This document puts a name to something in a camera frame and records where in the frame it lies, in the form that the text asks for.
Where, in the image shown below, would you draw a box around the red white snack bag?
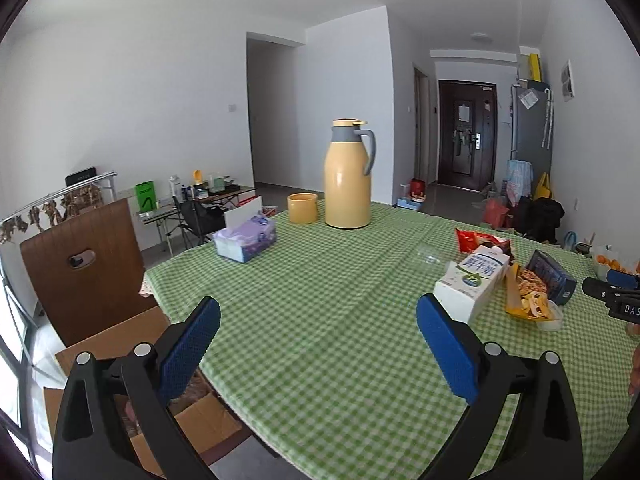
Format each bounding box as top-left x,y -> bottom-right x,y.
455,228 -> 513,257

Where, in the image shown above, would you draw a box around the bowl of oranges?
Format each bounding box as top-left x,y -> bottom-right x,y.
590,245 -> 626,281

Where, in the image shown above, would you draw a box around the black window frame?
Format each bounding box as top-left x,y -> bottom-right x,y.
0,270 -> 51,471

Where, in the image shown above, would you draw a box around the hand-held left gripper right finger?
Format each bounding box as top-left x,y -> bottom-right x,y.
416,294 -> 585,480

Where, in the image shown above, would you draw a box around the dark entrance door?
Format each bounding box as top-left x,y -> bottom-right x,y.
437,80 -> 497,193

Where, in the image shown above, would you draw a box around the brown side door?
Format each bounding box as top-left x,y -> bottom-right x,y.
414,62 -> 430,186

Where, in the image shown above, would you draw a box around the metal drying rack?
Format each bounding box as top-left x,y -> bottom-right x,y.
0,171 -> 118,281

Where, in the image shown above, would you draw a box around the grey refrigerator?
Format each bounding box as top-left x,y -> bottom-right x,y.
510,82 -> 553,181

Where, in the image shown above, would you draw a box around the white wall panel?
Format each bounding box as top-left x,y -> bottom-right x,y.
560,59 -> 576,101

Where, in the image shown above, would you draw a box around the light blue cloth bag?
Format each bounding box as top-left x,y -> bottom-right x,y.
505,160 -> 533,206

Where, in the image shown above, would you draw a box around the clear plastic wrap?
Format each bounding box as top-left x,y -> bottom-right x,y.
417,242 -> 451,266

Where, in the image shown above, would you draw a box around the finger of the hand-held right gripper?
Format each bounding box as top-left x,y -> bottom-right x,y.
606,269 -> 640,290
582,277 -> 626,303

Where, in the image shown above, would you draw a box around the brown slatted chair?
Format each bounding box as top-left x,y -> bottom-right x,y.
20,197 -> 158,348

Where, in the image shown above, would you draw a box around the purple tissue box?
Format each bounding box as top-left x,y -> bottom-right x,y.
213,195 -> 278,263

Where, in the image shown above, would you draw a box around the brown cardboard box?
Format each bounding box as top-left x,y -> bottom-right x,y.
42,305 -> 253,478

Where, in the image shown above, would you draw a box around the row of dried vegetables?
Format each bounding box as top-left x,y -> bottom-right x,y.
0,185 -> 106,246

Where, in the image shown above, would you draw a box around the yellow round container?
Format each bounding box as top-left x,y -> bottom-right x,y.
287,192 -> 319,224

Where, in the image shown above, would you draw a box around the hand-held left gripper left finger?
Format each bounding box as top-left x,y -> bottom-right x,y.
51,296 -> 223,480

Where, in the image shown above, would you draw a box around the yellow thermos jug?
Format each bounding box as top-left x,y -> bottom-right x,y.
324,119 -> 377,230

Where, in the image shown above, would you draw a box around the green checked tablecloth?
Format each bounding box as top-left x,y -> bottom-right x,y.
140,200 -> 640,480

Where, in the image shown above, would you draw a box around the black bag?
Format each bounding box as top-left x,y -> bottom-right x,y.
515,196 -> 565,243

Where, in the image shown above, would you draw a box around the dark blue carton box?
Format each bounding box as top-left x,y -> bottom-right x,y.
525,250 -> 578,306

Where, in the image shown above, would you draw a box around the black box device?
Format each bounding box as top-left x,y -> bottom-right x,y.
65,166 -> 99,187

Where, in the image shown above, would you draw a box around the yellow snack bag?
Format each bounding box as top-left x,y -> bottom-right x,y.
505,262 -> 563,322

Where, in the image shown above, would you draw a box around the pink red plastic bag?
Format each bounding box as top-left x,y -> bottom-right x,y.
482,197 -> 511,228

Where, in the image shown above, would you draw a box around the white hanging cane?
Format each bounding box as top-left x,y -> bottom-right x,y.
542,89 -> 556,150

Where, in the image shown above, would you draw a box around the small folding table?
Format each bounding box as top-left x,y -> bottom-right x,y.
137,185 -> 258,256

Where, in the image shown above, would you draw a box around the white milk carton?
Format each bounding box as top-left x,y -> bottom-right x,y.
433,245 -> 511,324

